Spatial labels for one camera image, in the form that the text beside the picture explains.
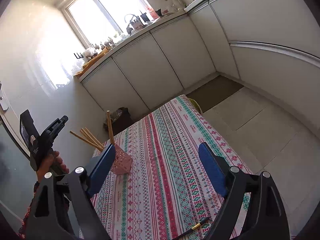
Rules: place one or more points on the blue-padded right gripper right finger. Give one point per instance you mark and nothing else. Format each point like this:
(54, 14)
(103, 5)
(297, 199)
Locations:
(266, 217)

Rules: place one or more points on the utensil basket on counter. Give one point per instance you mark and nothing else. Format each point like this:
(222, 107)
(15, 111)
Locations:
(134, 24)

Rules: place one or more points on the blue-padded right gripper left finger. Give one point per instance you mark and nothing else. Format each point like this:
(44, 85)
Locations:
(79, 187)

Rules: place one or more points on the yellow cloth on counter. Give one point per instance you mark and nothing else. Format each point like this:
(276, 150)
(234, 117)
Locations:
(92, 61)

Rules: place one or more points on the dark trash bin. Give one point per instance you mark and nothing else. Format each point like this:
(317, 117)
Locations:
(120, 120)

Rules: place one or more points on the wooden chopstick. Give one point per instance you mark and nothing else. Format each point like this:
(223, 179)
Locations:
(91, 137)
(110, 130)
(81, 131)
(88, 141)

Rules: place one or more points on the striped patterned tablecloth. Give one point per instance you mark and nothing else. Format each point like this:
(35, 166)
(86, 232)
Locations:
(167, 190)

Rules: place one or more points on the white electric kettle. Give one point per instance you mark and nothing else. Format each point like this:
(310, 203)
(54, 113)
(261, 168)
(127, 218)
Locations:
(176, 5)

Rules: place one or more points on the pink perforated utensil holder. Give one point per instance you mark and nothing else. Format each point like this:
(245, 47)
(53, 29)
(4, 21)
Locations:
(117, 160)

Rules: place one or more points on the black gold-tipped chopstick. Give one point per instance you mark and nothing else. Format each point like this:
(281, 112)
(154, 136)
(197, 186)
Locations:
(198, 225)

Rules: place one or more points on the person's left hand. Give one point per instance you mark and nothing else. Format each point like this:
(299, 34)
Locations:
(47, 163)

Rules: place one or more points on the brown floor mat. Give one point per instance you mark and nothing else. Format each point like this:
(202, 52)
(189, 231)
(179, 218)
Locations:
(213, 92)

